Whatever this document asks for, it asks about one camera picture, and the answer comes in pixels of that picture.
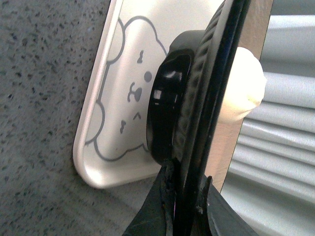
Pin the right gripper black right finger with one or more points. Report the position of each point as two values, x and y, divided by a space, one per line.
215 217

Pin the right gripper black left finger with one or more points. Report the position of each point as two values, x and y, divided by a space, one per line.
157 214

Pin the brown plate with black rim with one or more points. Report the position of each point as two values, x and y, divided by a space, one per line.
183 112

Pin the white steamed bun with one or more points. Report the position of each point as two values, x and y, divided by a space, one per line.
245 88

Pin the white bear print tray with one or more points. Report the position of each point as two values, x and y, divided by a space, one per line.
110 146

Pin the grey pleated curtain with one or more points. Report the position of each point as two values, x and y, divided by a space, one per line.
271 179

